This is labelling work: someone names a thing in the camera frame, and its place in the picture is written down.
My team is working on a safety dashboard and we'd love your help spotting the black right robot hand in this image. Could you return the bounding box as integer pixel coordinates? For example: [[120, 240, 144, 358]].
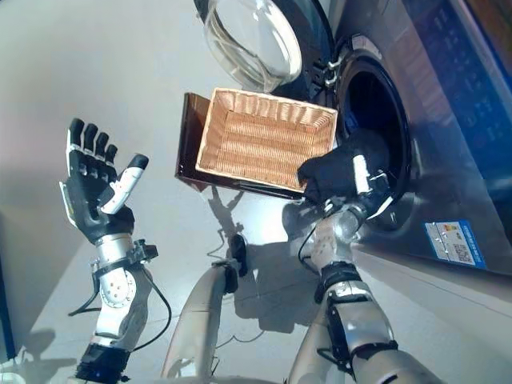
[[351, 153, 402, 220]]

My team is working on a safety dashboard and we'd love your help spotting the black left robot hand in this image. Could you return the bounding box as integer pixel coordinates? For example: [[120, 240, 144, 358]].
[[58, 118, 150, 246]]

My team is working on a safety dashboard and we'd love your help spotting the black garment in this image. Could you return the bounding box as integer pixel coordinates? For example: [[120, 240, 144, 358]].
[[295, 127, 396, 206]]

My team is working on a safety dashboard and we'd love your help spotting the grey front-load washing machine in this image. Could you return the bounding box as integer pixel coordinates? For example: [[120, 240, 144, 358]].
[[303, 0, 512, 283]]

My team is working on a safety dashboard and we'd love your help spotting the blue white energy label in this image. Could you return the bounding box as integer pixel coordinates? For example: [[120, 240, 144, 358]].
[[423, 218, 487, 270]]

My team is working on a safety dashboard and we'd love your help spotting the brown translucent stool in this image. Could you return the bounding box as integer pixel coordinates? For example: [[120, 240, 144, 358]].
[[174, 92, 310, 202]]

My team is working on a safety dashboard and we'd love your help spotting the rectangular wicker laundry basket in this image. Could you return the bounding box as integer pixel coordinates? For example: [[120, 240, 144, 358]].
[[194, 87, 339, 194]]

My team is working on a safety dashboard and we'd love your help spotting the silver right robot leg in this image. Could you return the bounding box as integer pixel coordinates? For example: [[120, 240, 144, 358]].
[[286, 307, 341, 384]]

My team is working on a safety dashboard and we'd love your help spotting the silver robot leg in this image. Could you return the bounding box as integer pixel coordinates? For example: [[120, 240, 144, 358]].
[[286, 307, 341, 384], [160, 233, 250, 379]]

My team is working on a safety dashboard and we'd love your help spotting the silver left robot leg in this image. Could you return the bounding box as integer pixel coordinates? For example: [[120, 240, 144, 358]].
[[160, 233, 250, 379]]

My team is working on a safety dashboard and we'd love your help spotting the round black washer door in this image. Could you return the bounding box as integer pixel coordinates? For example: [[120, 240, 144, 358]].
[[192, 0, 336, 96]]

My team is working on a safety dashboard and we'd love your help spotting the grey robot torso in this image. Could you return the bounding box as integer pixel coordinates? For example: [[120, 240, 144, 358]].
[[158, 373, 291, 384]]

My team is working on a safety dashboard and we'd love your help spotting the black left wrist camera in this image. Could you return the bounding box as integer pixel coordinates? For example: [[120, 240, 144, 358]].
[[126, 238, 158, 264]]

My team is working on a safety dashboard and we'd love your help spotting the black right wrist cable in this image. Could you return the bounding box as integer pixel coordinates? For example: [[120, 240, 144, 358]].
[[298, 226, 321, 270]]

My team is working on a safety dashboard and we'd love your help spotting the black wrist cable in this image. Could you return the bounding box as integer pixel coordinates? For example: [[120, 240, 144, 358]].
[[66, 271, 174, 354], [298, 226, 321, 270]]

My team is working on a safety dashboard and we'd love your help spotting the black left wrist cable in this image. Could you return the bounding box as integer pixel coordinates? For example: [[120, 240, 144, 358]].
[[66, 271, 174, 354]]

